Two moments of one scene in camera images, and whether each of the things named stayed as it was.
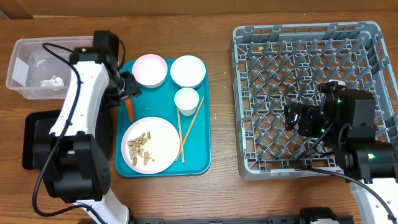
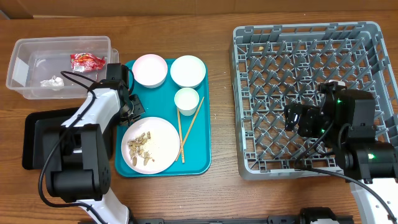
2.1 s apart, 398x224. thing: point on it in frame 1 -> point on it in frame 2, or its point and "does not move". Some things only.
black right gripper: (310, 116) does not move
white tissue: (56, 83) does not move
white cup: (186, 100) does not move
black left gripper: (132, 89) -> (137, 109)
